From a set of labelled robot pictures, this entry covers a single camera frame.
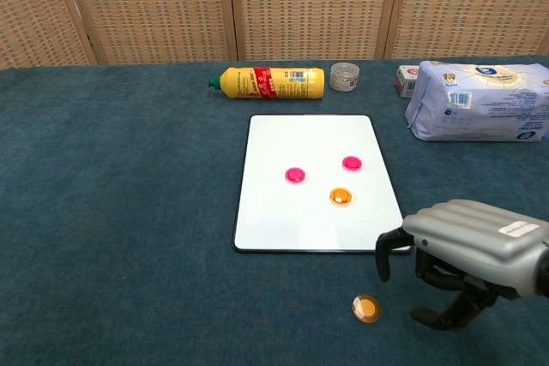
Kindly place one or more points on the white magnetic board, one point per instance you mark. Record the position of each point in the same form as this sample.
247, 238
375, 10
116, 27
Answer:
300, 224

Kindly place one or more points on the dark teal table cloth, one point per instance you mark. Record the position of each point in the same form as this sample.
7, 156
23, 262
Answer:
120, 211

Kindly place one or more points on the woven bamboo folding screen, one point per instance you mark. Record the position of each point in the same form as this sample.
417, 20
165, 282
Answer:
300, 6

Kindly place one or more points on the white toothpaste box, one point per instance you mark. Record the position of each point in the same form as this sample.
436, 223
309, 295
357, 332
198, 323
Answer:
405, 81

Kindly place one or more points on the yellow bottle with green cap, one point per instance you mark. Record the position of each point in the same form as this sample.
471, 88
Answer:
274, 83

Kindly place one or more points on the orange token bottom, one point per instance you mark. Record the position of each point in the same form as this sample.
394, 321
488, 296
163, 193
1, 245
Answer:
366, 308

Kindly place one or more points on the orange token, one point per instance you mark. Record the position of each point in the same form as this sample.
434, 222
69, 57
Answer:
341, 196
366, 308

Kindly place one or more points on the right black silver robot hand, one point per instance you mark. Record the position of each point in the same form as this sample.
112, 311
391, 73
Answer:
472, 237

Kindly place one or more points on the pale blue tissue pack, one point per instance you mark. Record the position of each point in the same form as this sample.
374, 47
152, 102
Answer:
480, 104

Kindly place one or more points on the small clear plastic jar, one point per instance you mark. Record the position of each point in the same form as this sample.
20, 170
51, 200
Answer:
344, 77

